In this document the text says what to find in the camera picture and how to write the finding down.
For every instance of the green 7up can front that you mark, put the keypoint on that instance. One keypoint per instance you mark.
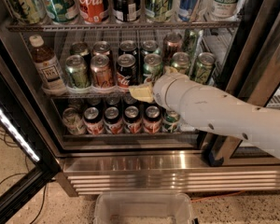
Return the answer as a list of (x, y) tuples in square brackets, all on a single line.
[(152, 67)]

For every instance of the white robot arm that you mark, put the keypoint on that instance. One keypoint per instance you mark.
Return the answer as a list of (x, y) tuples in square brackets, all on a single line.
[(210, 109)]

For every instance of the black cola can front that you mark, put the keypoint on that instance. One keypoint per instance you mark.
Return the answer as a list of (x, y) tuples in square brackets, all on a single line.
[(126, 70)]

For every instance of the red-brown can back row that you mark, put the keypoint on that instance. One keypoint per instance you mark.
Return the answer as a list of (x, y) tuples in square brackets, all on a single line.
[(171, 44)]

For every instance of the green can back row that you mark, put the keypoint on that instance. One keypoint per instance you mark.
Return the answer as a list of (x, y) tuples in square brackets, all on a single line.
[(149, 47)]

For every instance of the green can row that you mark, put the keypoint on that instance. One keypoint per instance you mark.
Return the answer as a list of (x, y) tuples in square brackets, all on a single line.
[(170, 121), (149, 47)]

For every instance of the green can front right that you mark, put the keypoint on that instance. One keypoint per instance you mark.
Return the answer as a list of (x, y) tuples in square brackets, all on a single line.
[(203, 67)]

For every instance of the green tall can back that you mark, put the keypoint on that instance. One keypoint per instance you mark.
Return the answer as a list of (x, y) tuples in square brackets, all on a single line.
[(191, 41)]

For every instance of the green can bottom row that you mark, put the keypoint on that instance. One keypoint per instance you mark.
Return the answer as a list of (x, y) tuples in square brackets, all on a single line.
[(170, 121)]

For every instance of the orange soda can front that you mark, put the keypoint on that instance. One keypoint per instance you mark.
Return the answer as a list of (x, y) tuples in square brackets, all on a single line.
[(101, 72)]

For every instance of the black can back row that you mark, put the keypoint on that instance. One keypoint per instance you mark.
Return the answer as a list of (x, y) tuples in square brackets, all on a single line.
[(128, 47)]

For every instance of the orange can back row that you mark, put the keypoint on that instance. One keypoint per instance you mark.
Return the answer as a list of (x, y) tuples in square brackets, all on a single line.
[(102, 47)]

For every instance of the green can front left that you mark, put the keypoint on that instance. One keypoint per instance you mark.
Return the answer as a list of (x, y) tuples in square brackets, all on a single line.
[(77, 71)]

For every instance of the blue bottle top shelf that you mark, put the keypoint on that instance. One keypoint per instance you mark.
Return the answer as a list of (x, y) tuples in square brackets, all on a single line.
[(187, 10)]

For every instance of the dark can back left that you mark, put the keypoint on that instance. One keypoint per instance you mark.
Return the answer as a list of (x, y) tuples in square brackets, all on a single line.
[(82, 49)]

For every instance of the pale can bottom left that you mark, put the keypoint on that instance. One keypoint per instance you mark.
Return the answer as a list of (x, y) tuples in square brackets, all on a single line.
[(73, 121)]

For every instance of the steel fridge cabinet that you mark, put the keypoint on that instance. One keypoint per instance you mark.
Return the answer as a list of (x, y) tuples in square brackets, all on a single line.
[(183, 162)]

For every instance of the closed right fridge door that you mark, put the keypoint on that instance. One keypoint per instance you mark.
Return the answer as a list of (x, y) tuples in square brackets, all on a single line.
[(252, 68)]

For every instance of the red cola bottle top shelf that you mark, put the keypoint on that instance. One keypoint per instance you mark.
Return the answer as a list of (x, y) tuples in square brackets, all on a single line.
[(94, 11)]

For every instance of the green bottle top shelf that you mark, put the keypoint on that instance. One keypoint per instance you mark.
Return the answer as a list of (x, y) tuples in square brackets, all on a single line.
[(62, 11)]

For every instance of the open fridge door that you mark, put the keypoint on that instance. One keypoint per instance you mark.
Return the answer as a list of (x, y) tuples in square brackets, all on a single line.
[(24, 172)]

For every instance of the clear water bottle bottom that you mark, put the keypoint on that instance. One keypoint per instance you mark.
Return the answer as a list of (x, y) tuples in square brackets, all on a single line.
[(184, 127)]

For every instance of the yellow green bottle top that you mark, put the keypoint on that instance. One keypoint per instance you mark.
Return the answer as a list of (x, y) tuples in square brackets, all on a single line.
[(158, 10)]

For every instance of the black label bottle top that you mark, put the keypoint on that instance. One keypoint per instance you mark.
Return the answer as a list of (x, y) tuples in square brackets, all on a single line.
[(126, 10)]

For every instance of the zero sugar bottle top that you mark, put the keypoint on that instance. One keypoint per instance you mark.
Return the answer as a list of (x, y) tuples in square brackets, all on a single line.
[(223, 9)]

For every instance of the brown tea bottle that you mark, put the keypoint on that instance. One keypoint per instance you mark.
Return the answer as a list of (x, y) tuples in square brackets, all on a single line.
[(47, 66)]

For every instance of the clear plastic bin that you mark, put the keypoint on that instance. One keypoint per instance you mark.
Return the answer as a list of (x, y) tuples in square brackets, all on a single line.
[(143, 208)]

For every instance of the olive bottle top left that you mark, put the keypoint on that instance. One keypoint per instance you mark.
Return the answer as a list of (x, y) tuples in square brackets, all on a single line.
[(28, 11)]

